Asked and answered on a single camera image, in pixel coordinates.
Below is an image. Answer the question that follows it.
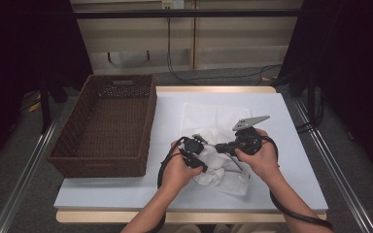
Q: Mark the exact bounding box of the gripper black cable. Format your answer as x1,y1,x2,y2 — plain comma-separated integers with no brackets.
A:
156,136,190,233
261,135,334,231

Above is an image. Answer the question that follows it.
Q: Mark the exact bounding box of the white cloth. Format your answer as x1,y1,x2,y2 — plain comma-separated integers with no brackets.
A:
178,127,241,187

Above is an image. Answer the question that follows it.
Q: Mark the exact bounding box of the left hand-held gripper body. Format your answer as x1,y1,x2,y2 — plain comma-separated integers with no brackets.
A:
184,133,208,169

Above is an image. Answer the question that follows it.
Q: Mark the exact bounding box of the light wooden table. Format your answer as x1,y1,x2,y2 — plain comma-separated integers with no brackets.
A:
55,85,327,225

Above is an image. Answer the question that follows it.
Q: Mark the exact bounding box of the black horizontal bar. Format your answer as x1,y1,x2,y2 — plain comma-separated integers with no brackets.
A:
72,9,302,19

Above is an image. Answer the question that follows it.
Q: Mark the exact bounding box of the metal floor rail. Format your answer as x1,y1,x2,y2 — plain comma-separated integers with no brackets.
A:
0,106,64,233
292,98,373,233

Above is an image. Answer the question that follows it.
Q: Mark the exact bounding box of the black metal stand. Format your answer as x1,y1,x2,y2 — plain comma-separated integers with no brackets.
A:
38,74,53,134
305,64,319,124

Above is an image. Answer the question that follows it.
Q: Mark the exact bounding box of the white mesh laundry bag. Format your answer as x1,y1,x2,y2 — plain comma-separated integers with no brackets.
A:
178,102,252,197

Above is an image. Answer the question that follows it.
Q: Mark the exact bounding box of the white wall outlet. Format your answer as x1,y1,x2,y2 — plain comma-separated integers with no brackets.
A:
161,0,185,10

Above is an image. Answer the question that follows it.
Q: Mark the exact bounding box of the black floor cable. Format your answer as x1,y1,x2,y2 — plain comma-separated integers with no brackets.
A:
295,91,324,134

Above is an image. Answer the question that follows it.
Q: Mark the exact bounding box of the yellow floor tape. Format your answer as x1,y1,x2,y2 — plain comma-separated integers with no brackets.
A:
28,101,42,114

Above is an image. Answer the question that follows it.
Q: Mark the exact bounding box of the dark curtain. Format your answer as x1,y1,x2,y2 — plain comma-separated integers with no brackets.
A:
0,0,93,173
278,0,373,183

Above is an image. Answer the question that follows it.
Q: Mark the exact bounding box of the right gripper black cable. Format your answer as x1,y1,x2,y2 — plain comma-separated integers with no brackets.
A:
261,135,334,231

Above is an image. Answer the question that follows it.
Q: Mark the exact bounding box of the black wall cable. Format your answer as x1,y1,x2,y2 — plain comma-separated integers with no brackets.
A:
166,16,283,85

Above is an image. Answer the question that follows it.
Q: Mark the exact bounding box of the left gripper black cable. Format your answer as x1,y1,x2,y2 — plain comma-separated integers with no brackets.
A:
156,136,190,233

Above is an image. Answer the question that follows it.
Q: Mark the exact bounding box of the person's left hand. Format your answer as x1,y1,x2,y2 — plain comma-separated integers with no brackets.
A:
159,140,203,192

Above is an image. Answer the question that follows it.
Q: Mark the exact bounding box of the brown wicker basket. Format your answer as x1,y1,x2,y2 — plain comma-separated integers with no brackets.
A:
47,74,158,179

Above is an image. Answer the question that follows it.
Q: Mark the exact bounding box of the person's right hand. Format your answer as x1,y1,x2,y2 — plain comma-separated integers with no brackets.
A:
235,128,280,183

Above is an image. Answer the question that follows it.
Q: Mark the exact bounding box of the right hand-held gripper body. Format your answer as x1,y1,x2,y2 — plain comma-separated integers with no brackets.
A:
232,115,271,156

